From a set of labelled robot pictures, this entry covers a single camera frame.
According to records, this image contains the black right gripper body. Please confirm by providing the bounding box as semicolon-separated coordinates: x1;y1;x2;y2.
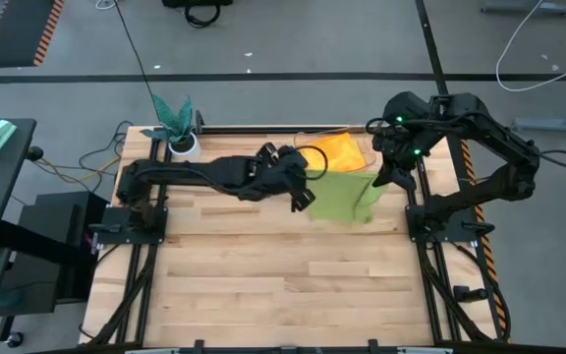
371;91;441;168

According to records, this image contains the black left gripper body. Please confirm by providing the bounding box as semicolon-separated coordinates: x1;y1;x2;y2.
241;143;309;201

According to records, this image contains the lime green microfiber towel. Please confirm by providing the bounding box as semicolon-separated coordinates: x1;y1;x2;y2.
305;169;390;227

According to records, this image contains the clear plastic bin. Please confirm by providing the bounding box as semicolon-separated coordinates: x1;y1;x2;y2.
292;125;377;176

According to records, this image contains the orange microfiber towel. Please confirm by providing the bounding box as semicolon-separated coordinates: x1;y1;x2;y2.
298;132;368;173

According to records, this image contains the green plant in white pot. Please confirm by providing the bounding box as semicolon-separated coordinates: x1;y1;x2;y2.
139;94;202;159

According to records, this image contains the orange black hazard strip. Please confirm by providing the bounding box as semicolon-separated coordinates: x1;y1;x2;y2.
459;140;511;341

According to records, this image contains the grey metal floor bar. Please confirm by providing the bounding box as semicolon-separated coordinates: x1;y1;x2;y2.
480;0;566;16
512;95;566;135

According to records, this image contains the black floor box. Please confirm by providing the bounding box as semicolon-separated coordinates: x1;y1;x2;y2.
160;0;235;9

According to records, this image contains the black computer cabinet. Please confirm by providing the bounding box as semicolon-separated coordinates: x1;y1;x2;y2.
0;190;112;317

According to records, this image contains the black mat with orange stripes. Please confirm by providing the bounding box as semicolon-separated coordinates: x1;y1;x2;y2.
0;0;66;69

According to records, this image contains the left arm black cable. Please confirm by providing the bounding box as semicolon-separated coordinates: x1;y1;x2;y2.
294;144;330;181

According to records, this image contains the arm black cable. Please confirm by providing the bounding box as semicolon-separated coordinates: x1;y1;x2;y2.
294;144;330;181
538;148;566;171

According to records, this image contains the black table frame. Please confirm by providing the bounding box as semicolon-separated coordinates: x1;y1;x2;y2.
80;120;510;354

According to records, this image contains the white floor cable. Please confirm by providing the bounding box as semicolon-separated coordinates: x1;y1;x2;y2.
494;0;566;93

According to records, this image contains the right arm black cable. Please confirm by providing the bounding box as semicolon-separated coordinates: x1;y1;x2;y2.
538;148;566;171

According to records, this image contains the black floor cable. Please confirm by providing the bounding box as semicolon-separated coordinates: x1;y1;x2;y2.
77;120;135;194

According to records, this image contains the black coiled cable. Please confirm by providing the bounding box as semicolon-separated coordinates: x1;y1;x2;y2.
183;3;222;30

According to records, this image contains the black hanging cable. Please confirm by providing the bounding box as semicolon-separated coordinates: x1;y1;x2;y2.
113;0;156;99

